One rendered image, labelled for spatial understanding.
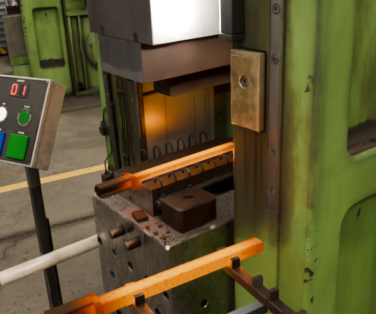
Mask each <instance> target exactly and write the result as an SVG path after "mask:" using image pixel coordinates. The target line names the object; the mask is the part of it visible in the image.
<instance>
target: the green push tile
mask: <svg viewBox="0 0 376 314"><path fill-rule="evenodd" d="M29 138H30V137H29V136H22V135H15V134H10V138H9V143H8V146H7V151H6V157H8V158H14V159H20V160H25V157H26V152H27V147H28V143H29Z"/></svg>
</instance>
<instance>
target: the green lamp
mask: <svg viewBox="0 0 376 314"><path fill-rule="evenodd" d="M29 118H30V115H29V112H28V111H26V110H24V111H22V112H21V113H20V115H19V122H20V123H21V124H26V123H27V122H28V121H29Z"/></svg>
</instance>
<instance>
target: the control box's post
mask: <svg viewBox="0 0 376 314"><path fill-rule="evenodd" d="M25 171H26V178H27V184H28V186H29V192H30V197H31V204H32V210H33V215H34V221H35V228H36V232H37V238H38V243H39V249H40V252H41V253H42V254H43V255H44V254H47V253H49V252H51V251H52V249H51V245H50V238H49V231H48V227H47V219H46V215H45V208H44V201H43V197H42V189H41V182H40V175H39V169H35V168H30V167H26V166H25ZM43 271H44V278H45V284H46V289H47V295H48V299H49V306H50V309H51V308H55V307H57V306H60V298H59V291H58V286H57V279H56V275H55V268H54V266H51V267H49V268H47V269H44V270H43Z"/></svg>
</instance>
